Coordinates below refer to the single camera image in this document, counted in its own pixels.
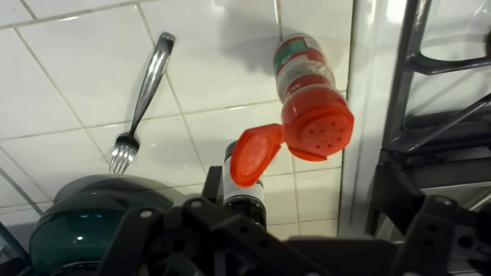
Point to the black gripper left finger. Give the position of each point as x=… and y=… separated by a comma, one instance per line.
x=204, y=240

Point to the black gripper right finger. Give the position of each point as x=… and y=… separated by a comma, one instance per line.
x=439, y=240

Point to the red lid spice shaker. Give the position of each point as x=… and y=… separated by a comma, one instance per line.
x=312, y=117

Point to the dark green bowl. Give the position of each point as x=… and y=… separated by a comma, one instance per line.
x=77, y=225

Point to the silver metal fork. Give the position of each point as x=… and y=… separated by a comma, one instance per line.
x=147, y=87

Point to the black burner grate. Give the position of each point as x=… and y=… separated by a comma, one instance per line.
x=404, y=67

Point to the white gas stove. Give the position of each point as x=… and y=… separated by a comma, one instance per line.
x=368, y=78

